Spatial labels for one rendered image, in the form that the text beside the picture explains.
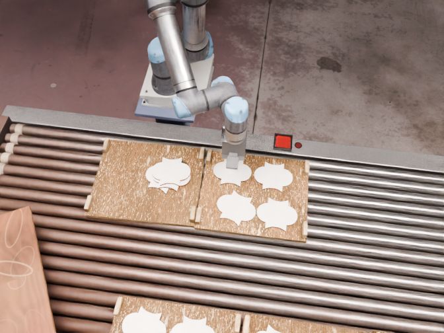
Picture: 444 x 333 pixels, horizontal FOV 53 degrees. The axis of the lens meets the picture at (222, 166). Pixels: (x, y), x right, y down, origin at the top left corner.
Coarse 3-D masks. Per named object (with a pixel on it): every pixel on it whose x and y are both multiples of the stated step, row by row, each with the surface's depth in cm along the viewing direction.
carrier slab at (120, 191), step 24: (120, 144) 182; (144, 144) 182; (120, 168) 176; (144, 168) 176; (192, 168) 176; (96, 192) 170; (120, 192) 170; (144, 192) 170; (168, 192) 170; (192, 192) 170; (96, 216) 164; (120, 216) 164; (144, 216) 165; (168, 216) 165
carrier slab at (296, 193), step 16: (256, 160) 179; (272, 160) 179; (288, 160) 180; (208, 176) 175; (304, 176) 175; (208, 192) 171; (224, 192) 171; (240, 192) 171; (256, 192) 171; (272, 192) 171; (288, 192) 171; (304, 192) 171; (208, 208) 167; (256, 208) 167; (304, 208) 168; (208, 224) 163; (224, 224) 163; (240, 224) 164; (256, 224) 164; (288, 240) 162; (304, 240) 161
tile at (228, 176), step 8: (224, 160) 178; (216, 168) 176; (224, 168) 176; (240, 168) 176; (248, 168) 176; (216, 176) 174; (224, 176) 174; (232, 176) 174; (240, 176) 174; (248, 176) 174
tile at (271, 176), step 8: (264, 168) 176; (272, 168) 176; (280, 168) 176; (256, 176) 174; (264, 176) 174; (272, 176) 174; (280, 176) 174; (288, 176) 174; (264, 184) 172; (272, 184) 172; (280, 184) 172; (288, 184) 172
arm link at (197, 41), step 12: (180, 0) 147; (192, 0) 149; (204, 0) 151; (192, 12) 158; (204, 12) 162; (192, 24) 165; (204, 24) 170; (192, 36) 173; (204, 36) 178; (192, 48) 179; (204, 48) 181; (192, 60) 186
